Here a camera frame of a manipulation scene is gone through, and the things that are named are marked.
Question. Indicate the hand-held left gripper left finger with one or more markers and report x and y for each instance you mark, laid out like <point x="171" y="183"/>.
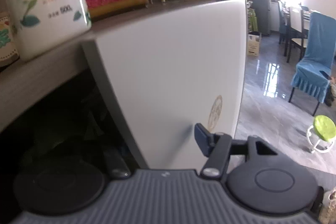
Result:
<point x="116" y="165"/>

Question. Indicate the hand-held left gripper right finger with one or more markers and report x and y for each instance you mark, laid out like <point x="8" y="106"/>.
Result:
<point x="203" y="140"/>

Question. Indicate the white cabinet door round sticker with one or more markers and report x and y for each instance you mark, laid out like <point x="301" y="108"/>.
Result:
<point x="170" y="69"/>

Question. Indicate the grey shoe cabinet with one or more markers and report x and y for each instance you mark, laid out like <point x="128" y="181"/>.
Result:
<point x="39" y="77"/>

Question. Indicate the cardboard box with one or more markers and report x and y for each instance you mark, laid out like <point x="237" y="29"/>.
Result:
<point x="253" y="45"/>

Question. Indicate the green round stool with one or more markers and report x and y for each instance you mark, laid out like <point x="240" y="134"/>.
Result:
<point x="324" y="127"/>

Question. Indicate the grey refrigerator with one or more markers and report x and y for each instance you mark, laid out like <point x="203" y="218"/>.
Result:
<point x="261" y="3"/>

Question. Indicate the white bottle green leaf label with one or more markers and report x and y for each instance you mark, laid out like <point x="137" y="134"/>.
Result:
<point x="52" y="29"/>

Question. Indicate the round printed tin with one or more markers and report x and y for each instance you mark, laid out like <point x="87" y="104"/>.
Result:
<point x="8" y="43"/>

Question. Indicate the dark frame dining chair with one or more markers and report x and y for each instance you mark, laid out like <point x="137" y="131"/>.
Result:
<point x="295" y="19"/>

